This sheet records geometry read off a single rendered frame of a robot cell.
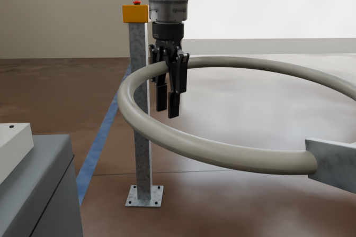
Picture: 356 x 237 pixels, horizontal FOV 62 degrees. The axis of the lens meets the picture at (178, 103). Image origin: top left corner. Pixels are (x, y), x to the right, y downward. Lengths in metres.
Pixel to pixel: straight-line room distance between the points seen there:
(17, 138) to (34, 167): 0.06
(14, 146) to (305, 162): 0.49
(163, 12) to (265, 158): 0.41
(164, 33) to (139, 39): 0.79
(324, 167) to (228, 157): 0.11
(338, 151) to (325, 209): 1.57
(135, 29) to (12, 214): 1.11
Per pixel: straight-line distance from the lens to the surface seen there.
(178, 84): 0.69
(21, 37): 6.91
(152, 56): 0.76
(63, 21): 6.59
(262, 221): 1.73
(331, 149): 0.37
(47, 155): 0.65
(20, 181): 0.59
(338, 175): 0.38
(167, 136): 0.39
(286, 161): 0.38
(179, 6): 0.67
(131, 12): 1.44
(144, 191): 1.78
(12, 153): 0.62
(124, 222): 1.69
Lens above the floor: 1.09
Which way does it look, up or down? 19 degrees down
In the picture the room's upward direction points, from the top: straight up
